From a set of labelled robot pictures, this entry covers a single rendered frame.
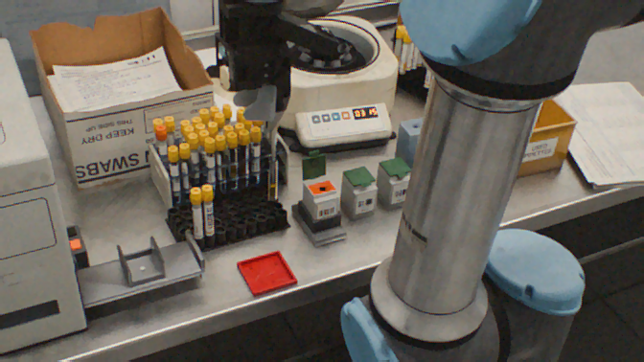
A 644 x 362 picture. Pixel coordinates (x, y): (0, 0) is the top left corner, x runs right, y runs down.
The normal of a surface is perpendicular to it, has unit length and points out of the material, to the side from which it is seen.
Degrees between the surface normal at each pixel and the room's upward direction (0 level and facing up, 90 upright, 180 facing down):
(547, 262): 8
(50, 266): 90
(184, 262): 0
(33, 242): 90
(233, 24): 90
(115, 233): 0
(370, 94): 90
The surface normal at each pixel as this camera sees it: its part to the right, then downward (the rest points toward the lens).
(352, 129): 0.17, -0.40
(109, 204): 0.05, -0.75
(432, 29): -0.88, 0.16
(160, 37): 0.43, 0.61
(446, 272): -0.05, 0.70
